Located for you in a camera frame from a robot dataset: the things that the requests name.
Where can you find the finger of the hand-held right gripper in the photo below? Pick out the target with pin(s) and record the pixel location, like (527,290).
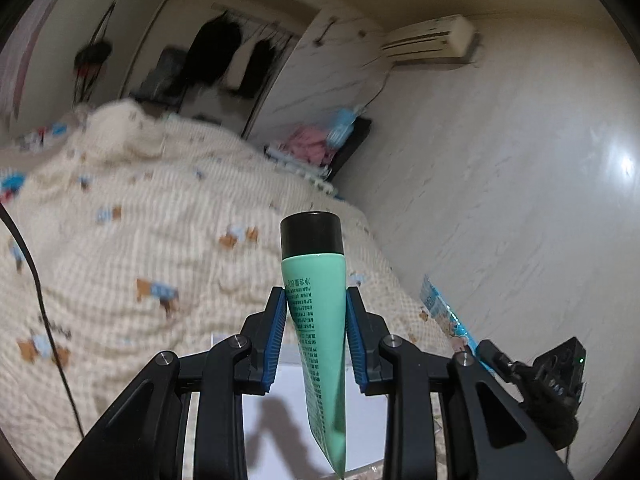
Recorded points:
(492,357)

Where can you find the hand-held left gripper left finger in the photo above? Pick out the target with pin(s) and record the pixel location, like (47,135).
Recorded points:
(279,340)

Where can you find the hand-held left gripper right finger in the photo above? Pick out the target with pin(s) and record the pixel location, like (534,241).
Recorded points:
(354,340)

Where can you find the green tube with black cap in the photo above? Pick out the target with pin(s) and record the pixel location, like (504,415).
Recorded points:
(315,310)

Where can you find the blue snack packet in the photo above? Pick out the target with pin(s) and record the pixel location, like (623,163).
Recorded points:
(440,310)

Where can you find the white cardboard box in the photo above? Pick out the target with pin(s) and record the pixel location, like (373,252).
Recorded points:
(365,425)

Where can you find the black stand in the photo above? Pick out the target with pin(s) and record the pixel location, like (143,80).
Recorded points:
(357,150)

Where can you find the pink cloth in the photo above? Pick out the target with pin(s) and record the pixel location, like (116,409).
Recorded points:
(307,145)

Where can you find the light blue tissue pack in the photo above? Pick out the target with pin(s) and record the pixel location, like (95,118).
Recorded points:
(344,125)

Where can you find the short black garment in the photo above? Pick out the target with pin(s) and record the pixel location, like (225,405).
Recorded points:
(257,67)

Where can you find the dark chair with clothes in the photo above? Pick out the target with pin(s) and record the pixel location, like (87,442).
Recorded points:
(160,77)

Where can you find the long black coat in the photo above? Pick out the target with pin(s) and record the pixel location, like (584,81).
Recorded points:
(212,52)

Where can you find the white air conditioner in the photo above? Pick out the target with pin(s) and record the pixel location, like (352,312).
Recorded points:
(430,37)

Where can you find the black hanging bag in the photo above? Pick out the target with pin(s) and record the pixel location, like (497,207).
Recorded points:
(92,57)

